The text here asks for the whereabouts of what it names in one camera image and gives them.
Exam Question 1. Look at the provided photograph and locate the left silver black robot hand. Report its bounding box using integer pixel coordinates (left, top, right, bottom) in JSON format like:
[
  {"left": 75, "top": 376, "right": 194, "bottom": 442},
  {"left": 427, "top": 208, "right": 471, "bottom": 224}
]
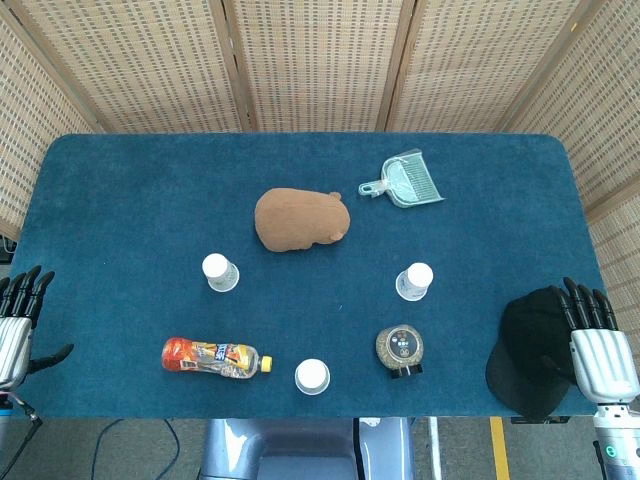
[{"left": 0, "top": 265, "right": 75, "bottom": 394}]

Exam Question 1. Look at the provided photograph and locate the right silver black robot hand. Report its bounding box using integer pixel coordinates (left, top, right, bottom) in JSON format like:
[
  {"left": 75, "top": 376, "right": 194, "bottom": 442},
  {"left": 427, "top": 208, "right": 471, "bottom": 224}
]
[{"left": 539, "top": 277, "right": 640, "bottom": 405}]

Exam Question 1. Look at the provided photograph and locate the paper cup blue flower print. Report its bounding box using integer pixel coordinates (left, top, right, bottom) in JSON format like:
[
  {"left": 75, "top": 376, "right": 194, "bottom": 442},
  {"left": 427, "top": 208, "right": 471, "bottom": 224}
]
[{"left": 395, "top": 262, "right": 435, "bottom": 302}]

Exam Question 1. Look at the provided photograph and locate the paper cup green flower print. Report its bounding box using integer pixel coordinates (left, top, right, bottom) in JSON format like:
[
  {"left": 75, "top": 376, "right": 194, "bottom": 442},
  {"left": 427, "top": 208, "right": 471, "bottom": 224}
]
[{"left": 201, "top": 253, "right": 241, "bottom": 293}]

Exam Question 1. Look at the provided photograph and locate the paper cup blue green print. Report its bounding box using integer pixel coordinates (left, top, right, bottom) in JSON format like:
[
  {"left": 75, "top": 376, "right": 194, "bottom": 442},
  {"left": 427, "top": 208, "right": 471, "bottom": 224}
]
[{"left": 294, "top": 358, "right": 332, "bottom": 397}]

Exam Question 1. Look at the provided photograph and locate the black baseball cap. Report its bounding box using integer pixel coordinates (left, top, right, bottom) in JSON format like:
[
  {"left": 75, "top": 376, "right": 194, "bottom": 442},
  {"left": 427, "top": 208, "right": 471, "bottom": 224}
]
[{"left": 485, "top": 285, "right": 577, "bottom": 420}]

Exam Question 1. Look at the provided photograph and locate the orange drink plastic bottle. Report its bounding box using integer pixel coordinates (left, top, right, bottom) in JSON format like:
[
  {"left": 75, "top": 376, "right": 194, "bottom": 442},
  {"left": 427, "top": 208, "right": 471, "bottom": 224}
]
[{"left": 161, "top": 336, "right": 274, "bottom": 380}]

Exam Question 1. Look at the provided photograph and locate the blue felt table cloth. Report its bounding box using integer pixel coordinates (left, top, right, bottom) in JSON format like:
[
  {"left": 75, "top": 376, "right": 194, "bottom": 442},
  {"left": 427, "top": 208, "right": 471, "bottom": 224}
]
[{"left": 4, "top": 132, "right": 632, "bottom": 420}]

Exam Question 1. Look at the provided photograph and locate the glass jar black lid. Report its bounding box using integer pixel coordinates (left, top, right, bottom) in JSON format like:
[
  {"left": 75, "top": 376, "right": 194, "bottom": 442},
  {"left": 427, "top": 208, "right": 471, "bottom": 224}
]
[{"left": 375, "top": 323, "right": 425, "bottom": 379}]

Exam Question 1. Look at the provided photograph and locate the teal dustpan with brush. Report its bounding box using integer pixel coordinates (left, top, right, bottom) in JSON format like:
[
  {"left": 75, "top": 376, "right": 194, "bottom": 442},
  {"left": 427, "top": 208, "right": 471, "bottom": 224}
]
[{"left": 357, "top": 148, "right": 447, "bottom": 209}]

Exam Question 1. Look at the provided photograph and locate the blue-grey robot torso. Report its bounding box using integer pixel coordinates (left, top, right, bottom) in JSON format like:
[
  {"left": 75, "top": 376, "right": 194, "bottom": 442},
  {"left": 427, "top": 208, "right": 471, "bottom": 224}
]
[{"left": 199, "top": 417, "right": 416, "bottom": 480}]

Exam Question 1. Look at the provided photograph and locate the brown plush toy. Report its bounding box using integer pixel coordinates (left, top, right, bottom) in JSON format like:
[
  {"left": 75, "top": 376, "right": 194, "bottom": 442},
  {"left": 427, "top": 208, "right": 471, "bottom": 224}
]
[{"left": 254, "top": 187, "right": 351, "bottom": 252}]

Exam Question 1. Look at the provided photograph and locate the woven folding screen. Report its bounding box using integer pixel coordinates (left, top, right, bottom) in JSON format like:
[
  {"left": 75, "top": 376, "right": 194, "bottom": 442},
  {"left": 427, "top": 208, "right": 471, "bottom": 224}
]
[{"left": 0, "top": 0, "right": 640, "bottom": 321}]

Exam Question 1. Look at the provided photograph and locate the black floor cable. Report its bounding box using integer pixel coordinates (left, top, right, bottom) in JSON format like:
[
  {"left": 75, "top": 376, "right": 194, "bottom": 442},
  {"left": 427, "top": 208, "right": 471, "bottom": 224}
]
[{"left": 89, "top": 418, "right": 181, "bottom": 480}]

